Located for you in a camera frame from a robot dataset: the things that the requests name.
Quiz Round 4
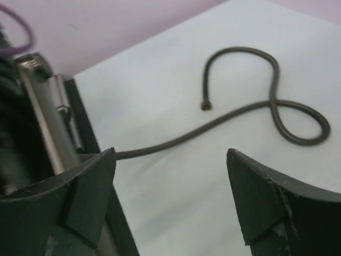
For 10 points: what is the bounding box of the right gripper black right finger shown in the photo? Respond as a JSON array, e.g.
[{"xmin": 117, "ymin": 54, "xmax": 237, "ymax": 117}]
[{"xmin": 226, "ymin": 149, "xmax": 340, "ymax": 255}]

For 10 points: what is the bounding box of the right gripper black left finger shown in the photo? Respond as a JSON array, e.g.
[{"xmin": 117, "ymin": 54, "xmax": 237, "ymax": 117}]
[{"xmin": 0, "ymin": 147, "xmax": 117, "ymax": 256}]

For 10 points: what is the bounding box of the grey flexible hose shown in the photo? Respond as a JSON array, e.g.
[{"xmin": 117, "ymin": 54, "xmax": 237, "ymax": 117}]
[{"xmin": 116, "ymin": 46, "xmax": 331, "ymax": 161}]

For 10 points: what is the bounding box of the dark metal faucet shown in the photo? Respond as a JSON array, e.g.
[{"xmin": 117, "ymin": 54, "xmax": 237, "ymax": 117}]
[{"xmin": 16, "ymin": 53, "xmax": 82, "ymax": 176}]

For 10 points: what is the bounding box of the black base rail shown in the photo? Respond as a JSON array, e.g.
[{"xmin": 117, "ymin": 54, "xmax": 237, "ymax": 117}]
[{"xmin": 63, "ymin": 78, "xmax": 139, "ymax": 255}]

